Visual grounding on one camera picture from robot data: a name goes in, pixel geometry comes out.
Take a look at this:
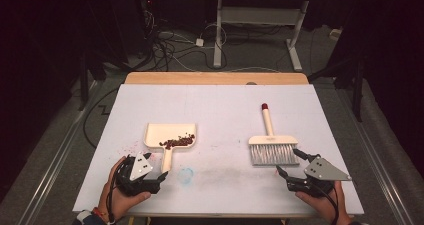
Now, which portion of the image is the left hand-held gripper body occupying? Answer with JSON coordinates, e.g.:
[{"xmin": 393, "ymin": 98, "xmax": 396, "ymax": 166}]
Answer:
[{"xmin": 114, "ymin": 152, "xmax": 162, "ymax": 197}]

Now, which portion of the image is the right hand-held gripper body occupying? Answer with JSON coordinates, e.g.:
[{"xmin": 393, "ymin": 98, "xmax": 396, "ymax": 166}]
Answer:
[{"xmin": 285, "ymin": 156, "xmax": 353, "ymax": 198}]

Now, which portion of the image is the cream brush with red-tipped handle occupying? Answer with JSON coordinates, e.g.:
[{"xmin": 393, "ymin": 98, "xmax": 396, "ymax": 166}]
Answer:
[{"xmin": 248, "ymin": 102, "xmax": 301, "ymax": 167}]

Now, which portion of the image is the cream dustpan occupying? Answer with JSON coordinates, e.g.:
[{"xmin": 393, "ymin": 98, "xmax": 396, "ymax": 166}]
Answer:
[{"xmin": 143, "ymin": 122, "xmax": 198, "ymax": 174}]

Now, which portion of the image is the pile of red beans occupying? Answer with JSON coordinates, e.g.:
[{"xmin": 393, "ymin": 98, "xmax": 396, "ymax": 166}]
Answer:
[{"xmin": 158, "ymin": 133, "xmax": 197, "ymax": 151}]

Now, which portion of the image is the person's left hand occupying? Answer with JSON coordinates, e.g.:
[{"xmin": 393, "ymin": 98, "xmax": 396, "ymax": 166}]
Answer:
[{"xmin": 97, "ymin": 156, "xmax": 152, "ymax": 221}]

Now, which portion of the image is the person's right hand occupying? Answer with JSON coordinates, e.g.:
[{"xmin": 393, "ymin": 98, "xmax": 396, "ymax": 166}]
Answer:
[{"xmin": 294, "ymin": 180, "xmax": 354, "ymax": 225}]

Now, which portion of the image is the red and white wristband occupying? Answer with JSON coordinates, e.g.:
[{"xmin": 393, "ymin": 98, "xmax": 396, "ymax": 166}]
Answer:
[{"xmin": 75, "ymin": 206, "xmax": 116, "ymax": 225}]

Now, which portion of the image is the white board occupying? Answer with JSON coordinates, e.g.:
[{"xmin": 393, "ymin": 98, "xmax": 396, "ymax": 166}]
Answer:
[{"xmin": 72, "ymin": 83, "xmax": 365, "ymax": 218}]

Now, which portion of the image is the wooden table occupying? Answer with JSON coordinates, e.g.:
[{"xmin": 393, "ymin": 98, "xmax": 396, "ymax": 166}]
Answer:
[{"xmin": 124, "ymin": 71, "xmax": 310, "ymax": 86}]

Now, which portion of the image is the small white box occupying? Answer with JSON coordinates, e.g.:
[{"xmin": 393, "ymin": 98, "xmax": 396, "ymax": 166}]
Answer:
[{"xmin": 328, "ymin": 28, "xmax": 344, "ymax": 42}]

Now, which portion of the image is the left hand-held gripper cable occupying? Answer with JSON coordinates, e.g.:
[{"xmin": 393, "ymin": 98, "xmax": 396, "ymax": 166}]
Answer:
[{"xmin": 105, "ymin": 156, "xmax": 134, "ymax": 225}]

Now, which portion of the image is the hand-held gripper cable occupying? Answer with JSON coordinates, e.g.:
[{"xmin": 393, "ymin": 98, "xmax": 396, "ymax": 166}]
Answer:
[
  {"xmin": 318, "ymin": 180, "xmax": 342, "ymax": 225},
  {"xmin": 105, "ymin": 156, "xmax": 134, "ymax": 225}
]

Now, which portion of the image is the right hand-held gripper cable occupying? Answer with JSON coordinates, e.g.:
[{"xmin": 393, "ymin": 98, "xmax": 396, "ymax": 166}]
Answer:
[{"xmin": 318, "ymin": 180, "xmax": 342, "ymax": 225}]

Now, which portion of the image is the metal floor rail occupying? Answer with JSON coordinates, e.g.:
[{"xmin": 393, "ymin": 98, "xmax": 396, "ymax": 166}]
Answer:
[
  {"xmin": 14, "ymin": 80, "xmax": 99, "ymax": 225},
  {"xmin": 336, "ymin": 84, "xmax": 416, "ymax": 225}
]

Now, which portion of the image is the black floor cable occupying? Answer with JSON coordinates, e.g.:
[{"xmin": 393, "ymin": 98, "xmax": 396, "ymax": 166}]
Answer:
[{"xmin": 82, "ymin": 87, "xmax": 120, "ymax": 150}]

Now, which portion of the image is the tangle of floor cables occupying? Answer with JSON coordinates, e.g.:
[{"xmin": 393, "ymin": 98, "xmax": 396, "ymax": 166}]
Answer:
[{"xmin": 141, "ymin": 9, "xmax": 229, "ymax": 73}]

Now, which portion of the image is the white metal desk frame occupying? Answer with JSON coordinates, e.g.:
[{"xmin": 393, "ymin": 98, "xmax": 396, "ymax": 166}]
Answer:
[{"xmin": 212, "ymin": 0, "xmax": 310, "ymax": 73}]

